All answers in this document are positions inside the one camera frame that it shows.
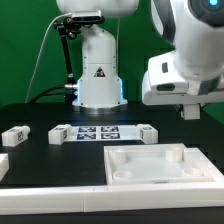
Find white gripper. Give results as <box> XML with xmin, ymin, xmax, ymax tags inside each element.
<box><xmin>142</xmin><ymin>72</ymin><xmax>224</xmax><ymax>120</ymax></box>

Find white square table top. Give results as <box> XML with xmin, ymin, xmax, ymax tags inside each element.
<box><xmin>104</xmin><ymin>144</ymin><xmax>224</xmax><ymax>185</ymax></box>

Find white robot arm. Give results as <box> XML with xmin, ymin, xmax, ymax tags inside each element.
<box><xmin>56</xmin><ymin>0</ymin><xmax>224</xmax><ymax>119</ymax></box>

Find fiducial marker sheet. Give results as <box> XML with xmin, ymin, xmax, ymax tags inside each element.
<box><xmin>66</xmin><ymin>125</ymin><xmax>140</xmax><ymax>142</ymax></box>

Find white L-shaped fence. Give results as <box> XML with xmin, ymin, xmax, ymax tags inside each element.
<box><xmin>0</xmin><ymin>147</ymin><xmax>224</xmax><ymax>216</ymax></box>

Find white block left edge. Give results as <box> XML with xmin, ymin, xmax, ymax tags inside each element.
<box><xmin>0</xmin><ymin>154</ymin><xmax>9</xmax><ymax>181</ymax></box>

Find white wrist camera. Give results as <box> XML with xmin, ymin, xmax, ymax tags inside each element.
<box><xmin>148</xmin><ymin>51</ymin><xmax>188</xmax><ymax>94</ymax></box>

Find black camera on stand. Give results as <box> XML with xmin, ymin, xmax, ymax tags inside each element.
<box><xmin>53</xmin><ymin>10</ymin><xmax>105</xmax><ymax>104</ymax></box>

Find black cables at base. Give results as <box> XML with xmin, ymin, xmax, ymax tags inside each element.
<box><xmin>28</xmin><ymin>85</ymin><xmax>68</xmax><ymax>104</ymax></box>

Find white camera cable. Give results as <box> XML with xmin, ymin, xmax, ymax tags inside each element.
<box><xmin>24</xmin><ymin>12</ymin><xmax>73</xmax><ymax>104</ymax></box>

